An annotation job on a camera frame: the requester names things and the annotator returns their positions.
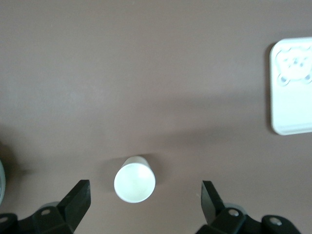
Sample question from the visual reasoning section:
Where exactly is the white plastic cup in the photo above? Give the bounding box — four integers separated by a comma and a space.
114, 156, 156, 203

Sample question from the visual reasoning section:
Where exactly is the brown table cover mat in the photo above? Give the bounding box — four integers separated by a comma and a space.
0, 0, 312, 234

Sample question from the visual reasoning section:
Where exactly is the grey-green electric pot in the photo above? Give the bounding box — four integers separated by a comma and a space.
0, 143, 7, 205

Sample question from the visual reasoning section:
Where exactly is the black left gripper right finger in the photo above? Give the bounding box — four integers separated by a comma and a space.
197, 180, 263, 234

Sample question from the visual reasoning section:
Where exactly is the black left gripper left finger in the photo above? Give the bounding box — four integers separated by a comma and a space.
17, 179, 92, 234

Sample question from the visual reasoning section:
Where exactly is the white bear print tray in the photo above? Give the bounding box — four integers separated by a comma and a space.
269, 36, 312, 136

